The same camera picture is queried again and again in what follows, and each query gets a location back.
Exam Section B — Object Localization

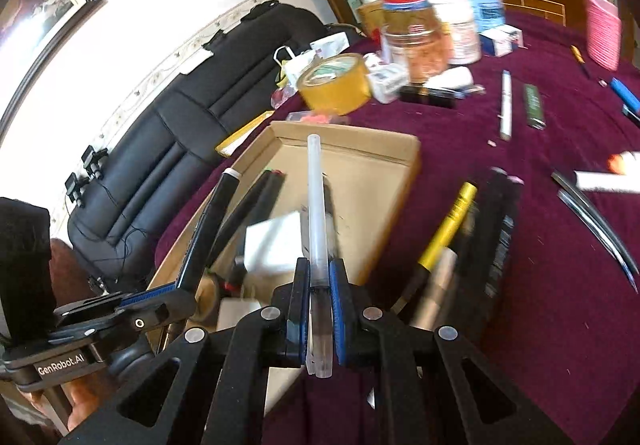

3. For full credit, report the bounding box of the black lipstick tube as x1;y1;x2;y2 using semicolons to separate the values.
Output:
399;85;459;109

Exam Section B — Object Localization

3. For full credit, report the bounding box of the white paper bag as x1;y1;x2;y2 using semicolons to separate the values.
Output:
272;45;318;92

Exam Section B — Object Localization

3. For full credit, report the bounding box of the blue white small box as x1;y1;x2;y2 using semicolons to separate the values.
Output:
480;24;524;57

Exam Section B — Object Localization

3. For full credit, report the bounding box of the yellow packing tape roll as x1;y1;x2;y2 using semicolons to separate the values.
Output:
296;53;371;116

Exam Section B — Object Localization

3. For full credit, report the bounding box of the clear jar with label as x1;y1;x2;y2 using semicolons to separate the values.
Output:
381;9;448;84

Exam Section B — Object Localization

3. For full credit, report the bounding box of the white pen on table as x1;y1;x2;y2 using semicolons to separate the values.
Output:
500;70;513;140

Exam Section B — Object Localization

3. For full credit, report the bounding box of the translucent white pen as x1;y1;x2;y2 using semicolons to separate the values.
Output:
307;134;333;379

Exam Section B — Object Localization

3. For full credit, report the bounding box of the green metal pen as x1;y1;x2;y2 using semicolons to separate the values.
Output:
523;84;546;130

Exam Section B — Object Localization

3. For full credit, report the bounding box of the cardboard box tray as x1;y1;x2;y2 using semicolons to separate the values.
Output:
144;120;422;418

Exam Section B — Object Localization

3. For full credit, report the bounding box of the maroon table cloth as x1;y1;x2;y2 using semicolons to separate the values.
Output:
152;9;640;445

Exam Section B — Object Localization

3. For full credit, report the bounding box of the white medicine bottle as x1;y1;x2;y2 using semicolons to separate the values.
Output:
442;0;482;66

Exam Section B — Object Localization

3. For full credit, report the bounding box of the small white barcode box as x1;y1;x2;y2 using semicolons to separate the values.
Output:
367;64;409;104

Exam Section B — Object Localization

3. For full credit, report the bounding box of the brown tape roll in box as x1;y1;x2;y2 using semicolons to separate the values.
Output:
190;273;231;327

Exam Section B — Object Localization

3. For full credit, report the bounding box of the white glue bottle orange cap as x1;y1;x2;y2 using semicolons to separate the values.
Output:
575;151;640;194

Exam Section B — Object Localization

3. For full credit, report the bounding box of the framed picture on wall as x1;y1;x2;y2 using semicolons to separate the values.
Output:
1;0;104;135

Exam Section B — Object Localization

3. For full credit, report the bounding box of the black leather sofa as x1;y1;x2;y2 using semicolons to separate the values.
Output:
67;1;328;293

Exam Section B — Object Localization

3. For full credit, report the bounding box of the yellow flat box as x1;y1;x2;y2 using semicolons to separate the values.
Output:
215;110;274;158

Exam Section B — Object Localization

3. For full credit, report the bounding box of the yellow highlighter pen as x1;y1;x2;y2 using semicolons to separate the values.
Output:
392;182;477;315

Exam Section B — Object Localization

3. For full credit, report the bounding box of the left hand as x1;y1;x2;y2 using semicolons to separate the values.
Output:
19;363;120;433

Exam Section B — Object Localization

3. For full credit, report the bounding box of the black marker red cap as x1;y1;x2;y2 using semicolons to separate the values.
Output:
224;170;285;297

